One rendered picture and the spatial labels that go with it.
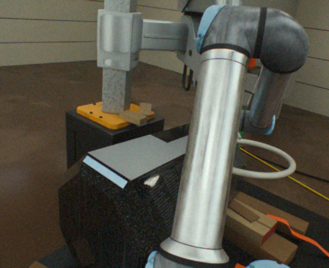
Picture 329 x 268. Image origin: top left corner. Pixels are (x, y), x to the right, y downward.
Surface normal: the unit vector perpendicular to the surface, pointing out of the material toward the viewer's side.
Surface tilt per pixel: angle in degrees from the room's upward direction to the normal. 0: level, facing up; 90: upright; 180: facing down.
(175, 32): 90
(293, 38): 80
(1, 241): 0
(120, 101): 90
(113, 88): 90
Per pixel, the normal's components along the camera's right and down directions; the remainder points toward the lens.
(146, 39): 0.44, 0.40
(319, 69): -0.68, 0.22
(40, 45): 0.72, 0.34
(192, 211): -0.45, -0.21
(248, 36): -0.25, 0.41
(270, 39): -0.07, 0.54
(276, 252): 0.11, -0.91
